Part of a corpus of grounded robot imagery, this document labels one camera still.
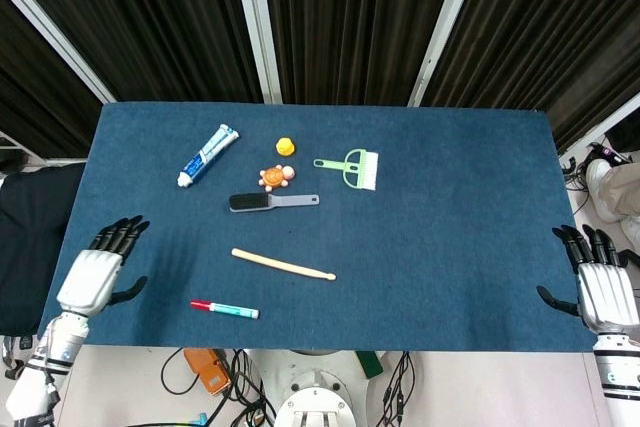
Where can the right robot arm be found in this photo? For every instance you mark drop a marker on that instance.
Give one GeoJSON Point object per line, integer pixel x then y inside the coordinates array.
{"type": "Point", "coordinates": [617, 372]}

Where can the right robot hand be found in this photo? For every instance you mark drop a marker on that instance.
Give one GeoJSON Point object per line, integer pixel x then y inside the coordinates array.
{"type": "Point", "coordinates": [604, 292]}

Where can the black cloth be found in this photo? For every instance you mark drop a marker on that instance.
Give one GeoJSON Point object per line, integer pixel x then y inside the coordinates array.
{"type": "Point", "coordinates": [27, 247]}

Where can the wooden drumstick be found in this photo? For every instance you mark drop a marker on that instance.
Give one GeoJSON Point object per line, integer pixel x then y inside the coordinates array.
{"type": "Point", "coordinates": [282, 263]}

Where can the blue white toothpaste tube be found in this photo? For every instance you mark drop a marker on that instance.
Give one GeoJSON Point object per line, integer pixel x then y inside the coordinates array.
{"type": "Point", "coordinates": [206, 156]}

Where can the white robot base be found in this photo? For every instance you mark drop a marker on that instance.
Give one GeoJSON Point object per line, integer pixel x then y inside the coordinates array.
{"type": "Point", "coordinates": [317, 397]}

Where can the blue table mat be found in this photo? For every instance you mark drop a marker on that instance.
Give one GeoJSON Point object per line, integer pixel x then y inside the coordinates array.
{"type": "Point", "coordinates": [320, 297]}

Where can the red capped marker pen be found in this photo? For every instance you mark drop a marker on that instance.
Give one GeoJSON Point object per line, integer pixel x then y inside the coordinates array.
{"type": "Point", "coordinates": [225, 308]}

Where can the green block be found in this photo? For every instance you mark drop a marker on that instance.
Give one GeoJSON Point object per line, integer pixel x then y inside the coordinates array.
{"type": "Point", "coordinates": [369, 364]}

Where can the black bristle grey brush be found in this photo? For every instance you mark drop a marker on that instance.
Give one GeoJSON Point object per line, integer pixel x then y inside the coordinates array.
{"type": "Point", "coordinates": [272, 201]}

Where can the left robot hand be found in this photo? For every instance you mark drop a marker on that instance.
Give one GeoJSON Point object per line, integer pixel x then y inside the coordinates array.
{"type": "Point", "coordinates": [92, 274]}

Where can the orange device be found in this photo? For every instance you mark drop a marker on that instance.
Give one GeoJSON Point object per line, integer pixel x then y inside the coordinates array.
{"type": "Point", "coordinates": [207, 369]}

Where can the person leg beige trousers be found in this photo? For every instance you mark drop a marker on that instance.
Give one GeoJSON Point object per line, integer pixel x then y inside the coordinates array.
{"type": "Point", "coordinates": [622, 187]}

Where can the green white hand brush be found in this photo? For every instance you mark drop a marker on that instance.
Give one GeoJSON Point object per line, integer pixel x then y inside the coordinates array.
{"type": "Point", "coordinates": [357, 169]}

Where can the orange turtle toy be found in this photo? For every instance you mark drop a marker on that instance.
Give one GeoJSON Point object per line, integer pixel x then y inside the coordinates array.
{"type": "Point", "coordinates": [275, 177]}

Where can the yellow rubber duck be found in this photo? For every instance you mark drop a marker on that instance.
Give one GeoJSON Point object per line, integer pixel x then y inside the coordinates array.
{"type": "Point", "coordinates": [285, 146]}

